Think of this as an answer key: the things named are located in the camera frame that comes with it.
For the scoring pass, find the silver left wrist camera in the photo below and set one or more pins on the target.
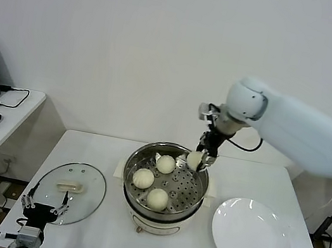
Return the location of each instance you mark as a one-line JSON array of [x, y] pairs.
[[29, 234]]

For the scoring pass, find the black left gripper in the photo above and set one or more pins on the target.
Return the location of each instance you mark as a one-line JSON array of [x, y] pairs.
[[39, 214]]

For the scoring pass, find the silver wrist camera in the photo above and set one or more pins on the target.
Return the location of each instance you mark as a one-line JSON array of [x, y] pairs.
[[29, 234], [205, 111]]

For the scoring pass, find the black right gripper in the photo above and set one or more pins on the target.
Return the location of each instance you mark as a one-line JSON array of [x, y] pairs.
[[212, 143]]

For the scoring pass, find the steel perforated steamer basket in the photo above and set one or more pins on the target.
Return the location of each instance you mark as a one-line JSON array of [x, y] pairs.
[[187, 185]]

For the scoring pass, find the white round plate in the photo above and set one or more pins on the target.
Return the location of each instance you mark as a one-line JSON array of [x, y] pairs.
[[248, 238]]

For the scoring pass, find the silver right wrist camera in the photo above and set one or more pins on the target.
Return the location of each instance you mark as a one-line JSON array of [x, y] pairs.
[[205, 111]]

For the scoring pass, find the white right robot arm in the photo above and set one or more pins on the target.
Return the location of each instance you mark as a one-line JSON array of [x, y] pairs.
[[296, 131]]

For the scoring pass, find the white floor power strip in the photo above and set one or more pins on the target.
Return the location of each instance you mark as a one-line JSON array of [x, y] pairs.
[[9, 203]]

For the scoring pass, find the white steamed baozi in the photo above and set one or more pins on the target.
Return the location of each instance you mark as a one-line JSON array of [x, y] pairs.
[[193, 160], [142, 178], [157, 199], [165, 164]]

